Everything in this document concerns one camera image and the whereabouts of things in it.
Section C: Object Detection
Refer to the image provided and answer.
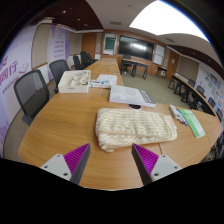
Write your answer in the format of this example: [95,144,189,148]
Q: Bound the blue marker pen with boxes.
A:
[175,111,188,127]

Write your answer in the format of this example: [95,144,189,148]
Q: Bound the large white flat book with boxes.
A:
[108,84,157,109]

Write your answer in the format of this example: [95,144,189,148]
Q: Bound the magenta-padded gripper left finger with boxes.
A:
[39,142,92,185]

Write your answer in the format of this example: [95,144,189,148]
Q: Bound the white printed paper sheet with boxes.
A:
[95,73,118,88]

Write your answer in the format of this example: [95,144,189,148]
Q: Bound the green booklet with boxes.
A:
[178,108,207,139]

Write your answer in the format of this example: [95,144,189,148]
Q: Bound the white-framed green wall board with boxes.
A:
[102,32,118,56]

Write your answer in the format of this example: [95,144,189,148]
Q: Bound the row of black office chairs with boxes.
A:
[72,50,99,71]
[186,78,224,123]

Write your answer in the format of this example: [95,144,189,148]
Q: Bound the bright ceiling light panel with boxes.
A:
[128,0,210,43]

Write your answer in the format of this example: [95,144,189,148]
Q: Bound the brown wooden door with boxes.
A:
[81,33,98,60]

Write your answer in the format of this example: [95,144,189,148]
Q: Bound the cream zigzag-patterned towel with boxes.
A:
[94,107,179,153]

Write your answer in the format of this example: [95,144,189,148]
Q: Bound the black mesh office chair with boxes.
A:
[48,58,71,94]
[13,69,50,127]

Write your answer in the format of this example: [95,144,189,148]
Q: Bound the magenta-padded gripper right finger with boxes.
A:
[131,143,183,186]

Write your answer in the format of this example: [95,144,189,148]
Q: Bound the open white cardboard box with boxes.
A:
[57,69,92,94]

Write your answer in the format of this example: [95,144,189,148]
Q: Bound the small wooden side table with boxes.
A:
[156,65,168,79]

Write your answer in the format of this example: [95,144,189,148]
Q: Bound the wooden desk with dark legs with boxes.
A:
[120,58,150,80]

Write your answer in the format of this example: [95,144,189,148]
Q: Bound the dark round cup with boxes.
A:
[127,103,143,111]

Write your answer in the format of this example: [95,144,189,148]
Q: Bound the long wooden conference table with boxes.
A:
[167,73,218,118]

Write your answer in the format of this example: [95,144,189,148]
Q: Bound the white wall whiteboard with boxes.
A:
[152,43,166,66]

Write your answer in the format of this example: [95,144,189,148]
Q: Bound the small white marker box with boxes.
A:
[168,104,183,120]

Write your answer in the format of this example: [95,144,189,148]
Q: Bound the large black wall screen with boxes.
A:
[117,34,155,62]

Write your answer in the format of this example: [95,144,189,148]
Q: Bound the blue and white packet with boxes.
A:
[89,79,111,89]

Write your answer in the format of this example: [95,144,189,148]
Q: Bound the black desk chair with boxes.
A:
[121,54,133,75]

